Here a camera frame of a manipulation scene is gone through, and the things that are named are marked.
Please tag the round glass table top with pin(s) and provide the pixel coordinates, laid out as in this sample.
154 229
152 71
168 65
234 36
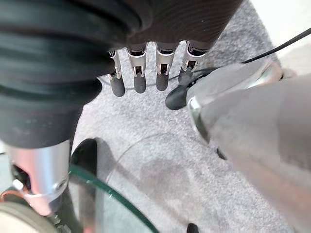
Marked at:
109 192

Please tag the right robot hand black cloth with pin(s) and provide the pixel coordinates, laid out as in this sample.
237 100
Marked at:
60 60

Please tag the grey carpet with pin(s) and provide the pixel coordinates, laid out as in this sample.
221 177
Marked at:
150 121

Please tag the beige round plate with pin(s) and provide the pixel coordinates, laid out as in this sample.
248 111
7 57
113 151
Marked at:
22 218

